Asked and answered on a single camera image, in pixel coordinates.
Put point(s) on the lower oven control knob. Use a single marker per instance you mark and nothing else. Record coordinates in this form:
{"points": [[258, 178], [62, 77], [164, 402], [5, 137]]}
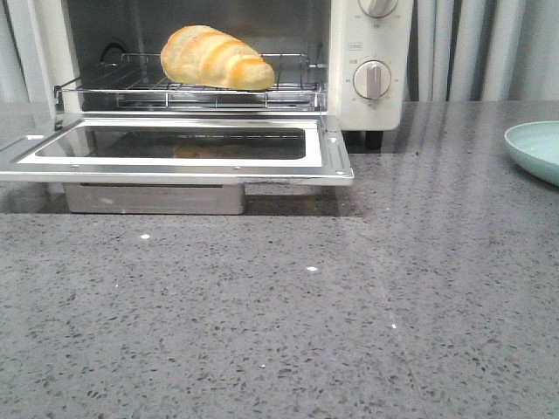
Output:
{"points": [[372, 79]]}

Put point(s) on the grey curtain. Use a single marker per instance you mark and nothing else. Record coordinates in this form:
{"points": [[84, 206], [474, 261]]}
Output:
{"points": [[460, 50]]}

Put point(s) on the glass oven door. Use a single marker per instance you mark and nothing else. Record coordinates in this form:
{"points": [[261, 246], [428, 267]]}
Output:
{"points": [[154, 163]]}

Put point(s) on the golden bread loaf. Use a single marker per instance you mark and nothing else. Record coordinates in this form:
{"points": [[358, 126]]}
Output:
{"points": [[203, 56]]}

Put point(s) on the black right oven foot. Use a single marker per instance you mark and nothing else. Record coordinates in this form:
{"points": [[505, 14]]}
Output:
{"points": [[373, 140]]}

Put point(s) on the oven control knob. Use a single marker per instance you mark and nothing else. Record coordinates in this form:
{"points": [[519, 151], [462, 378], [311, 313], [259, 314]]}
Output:
{"points": [[377, 8], [372, 79]]}

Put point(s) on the mint green plate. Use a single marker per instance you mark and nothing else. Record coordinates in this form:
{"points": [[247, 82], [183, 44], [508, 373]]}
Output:
{"points": [[534, 147]]}

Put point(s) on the wire oven rack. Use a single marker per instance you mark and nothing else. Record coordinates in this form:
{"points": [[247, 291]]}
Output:
{"points": [[137, 82]]}

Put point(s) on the white Toshiba toaster oven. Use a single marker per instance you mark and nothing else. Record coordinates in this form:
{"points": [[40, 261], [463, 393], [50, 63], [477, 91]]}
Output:
{"points": [[337, 34]]}

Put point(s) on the upper oven control knob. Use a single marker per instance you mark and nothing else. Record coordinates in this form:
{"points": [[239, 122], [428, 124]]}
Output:
{"points": [[377, 8]]}

